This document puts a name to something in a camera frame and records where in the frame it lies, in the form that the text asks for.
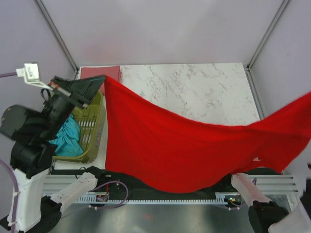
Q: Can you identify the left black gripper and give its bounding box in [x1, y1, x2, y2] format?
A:
[41, 73, 109, 137]

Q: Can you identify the red t shirt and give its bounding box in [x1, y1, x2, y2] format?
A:
[104, 78, 311, 194]

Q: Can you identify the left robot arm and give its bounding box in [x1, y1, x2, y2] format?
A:
[0, 75, 107, 233]

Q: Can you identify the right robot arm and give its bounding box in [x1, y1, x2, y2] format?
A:
[222, 172, 311, 233]

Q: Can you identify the folded pink t shirt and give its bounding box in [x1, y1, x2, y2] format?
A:
[80, 66, 122, 83]

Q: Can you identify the olive green laundry basket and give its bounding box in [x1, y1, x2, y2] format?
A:
[53, 92, 106, 164]

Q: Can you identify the teal t shirt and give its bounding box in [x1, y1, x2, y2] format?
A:
[49, 114, 84, 157]

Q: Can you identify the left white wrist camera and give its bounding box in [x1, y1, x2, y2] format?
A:
[16, 63, 52, 91]

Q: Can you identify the left aluminium frame post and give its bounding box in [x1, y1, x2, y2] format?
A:
[33, 0, 79, 75]

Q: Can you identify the aluminium frame post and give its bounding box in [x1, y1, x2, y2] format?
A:
[33, 0, 79, 75]
[245, 0, 291, 72]

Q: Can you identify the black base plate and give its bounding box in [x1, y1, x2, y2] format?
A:
[72, 167, 251, 201]

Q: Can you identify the white slotted cable duct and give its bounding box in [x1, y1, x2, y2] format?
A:
[75, 193, 242, 205]

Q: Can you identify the right aluminium frame post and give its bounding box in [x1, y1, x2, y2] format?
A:
[245, 0, 291, 72]

